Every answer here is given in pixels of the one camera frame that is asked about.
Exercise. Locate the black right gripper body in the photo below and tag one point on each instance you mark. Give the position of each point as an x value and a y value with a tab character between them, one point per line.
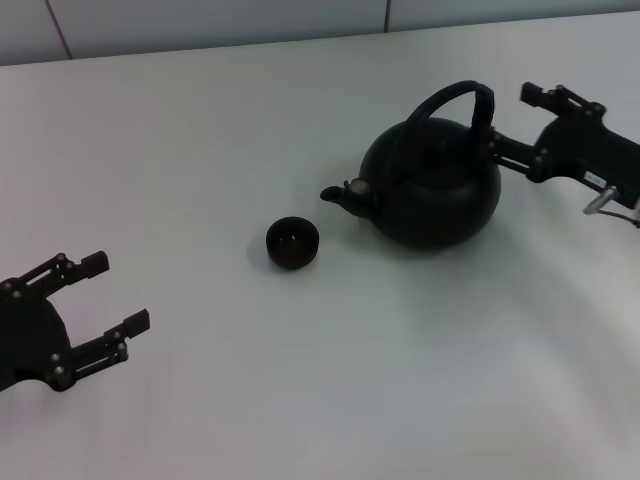
585	145

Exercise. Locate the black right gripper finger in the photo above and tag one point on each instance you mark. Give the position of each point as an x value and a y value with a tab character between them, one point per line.
532	93
515	150

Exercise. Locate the black round teapot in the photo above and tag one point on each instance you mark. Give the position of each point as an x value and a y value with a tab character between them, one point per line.
430	200

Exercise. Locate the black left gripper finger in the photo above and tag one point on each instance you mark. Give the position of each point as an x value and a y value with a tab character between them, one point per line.
137	322
95	264

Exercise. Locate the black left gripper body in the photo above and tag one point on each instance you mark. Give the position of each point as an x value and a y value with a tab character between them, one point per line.
30	340

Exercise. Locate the small dark teacup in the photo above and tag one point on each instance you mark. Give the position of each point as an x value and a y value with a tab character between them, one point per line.
292	245

